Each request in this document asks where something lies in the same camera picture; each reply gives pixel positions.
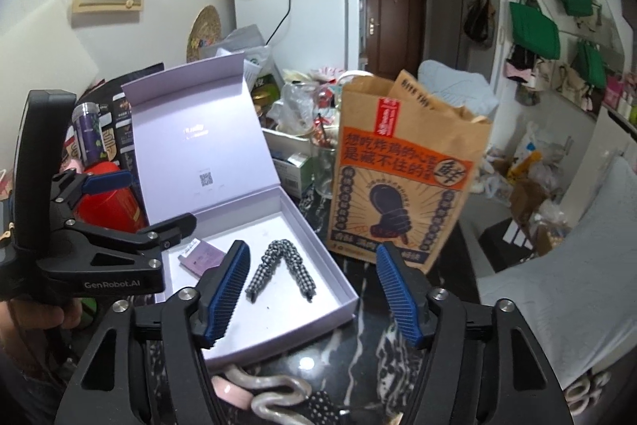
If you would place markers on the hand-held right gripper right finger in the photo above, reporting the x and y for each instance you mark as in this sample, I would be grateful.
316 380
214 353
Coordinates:
398 298

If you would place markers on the brown door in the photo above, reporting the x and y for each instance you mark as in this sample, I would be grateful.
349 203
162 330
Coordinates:
395 21

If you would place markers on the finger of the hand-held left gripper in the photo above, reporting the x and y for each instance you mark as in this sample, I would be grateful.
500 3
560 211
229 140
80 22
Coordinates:
109 181
171 228

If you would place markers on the black white checkered scrunchie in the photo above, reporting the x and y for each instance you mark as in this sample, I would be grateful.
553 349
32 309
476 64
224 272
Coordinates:
286 253

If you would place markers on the crumpled clear plastic bag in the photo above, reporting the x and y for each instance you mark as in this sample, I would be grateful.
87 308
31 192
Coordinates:
298 106

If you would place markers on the woven round fan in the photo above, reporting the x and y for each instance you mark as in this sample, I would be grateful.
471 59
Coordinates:
204 29

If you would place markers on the lavender gift box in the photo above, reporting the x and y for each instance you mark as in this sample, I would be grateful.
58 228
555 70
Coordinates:
199 131

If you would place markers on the light blue pillow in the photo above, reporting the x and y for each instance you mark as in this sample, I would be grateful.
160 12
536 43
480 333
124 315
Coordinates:
458 81

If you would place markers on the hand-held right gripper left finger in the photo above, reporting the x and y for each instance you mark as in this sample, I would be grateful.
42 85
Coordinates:
226 293

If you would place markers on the green white medicine box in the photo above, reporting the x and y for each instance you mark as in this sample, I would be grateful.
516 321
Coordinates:
293 171

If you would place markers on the black polka dot scrunchie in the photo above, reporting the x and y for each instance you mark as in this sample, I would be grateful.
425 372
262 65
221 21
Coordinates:
321 407

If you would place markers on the purple can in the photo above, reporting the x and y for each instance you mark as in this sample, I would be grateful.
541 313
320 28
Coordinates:
89 131

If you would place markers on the red canister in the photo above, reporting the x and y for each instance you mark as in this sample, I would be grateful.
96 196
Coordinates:
107 206

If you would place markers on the cardboard box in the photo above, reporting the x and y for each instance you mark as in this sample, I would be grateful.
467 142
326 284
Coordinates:
527 201

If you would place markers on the pearl wavy hair claw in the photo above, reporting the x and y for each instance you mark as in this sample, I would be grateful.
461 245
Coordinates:
278 397

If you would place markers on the brown printed paper bag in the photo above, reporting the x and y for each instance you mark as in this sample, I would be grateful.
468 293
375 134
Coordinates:
398 186

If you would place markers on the person's left hand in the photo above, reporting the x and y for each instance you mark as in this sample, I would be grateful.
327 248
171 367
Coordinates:
72 313

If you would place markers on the pink round jar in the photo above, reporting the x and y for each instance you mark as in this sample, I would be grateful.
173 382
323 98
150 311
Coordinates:
226 390

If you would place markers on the row of small bottles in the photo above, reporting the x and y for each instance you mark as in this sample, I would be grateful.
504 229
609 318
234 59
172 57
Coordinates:
622 99

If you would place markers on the glass cup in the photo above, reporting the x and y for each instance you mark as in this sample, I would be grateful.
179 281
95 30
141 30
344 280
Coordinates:
326 171

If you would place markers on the white refrigerator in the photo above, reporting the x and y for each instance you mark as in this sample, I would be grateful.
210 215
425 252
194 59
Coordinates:
308 31

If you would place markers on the black printed bag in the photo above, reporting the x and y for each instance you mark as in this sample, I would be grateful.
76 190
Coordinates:
117 116

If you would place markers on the grey plastic bag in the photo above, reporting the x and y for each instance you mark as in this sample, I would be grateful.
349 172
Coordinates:
244 39

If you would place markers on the black hanging bag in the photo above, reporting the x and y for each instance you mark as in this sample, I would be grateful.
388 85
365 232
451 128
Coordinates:
478 21

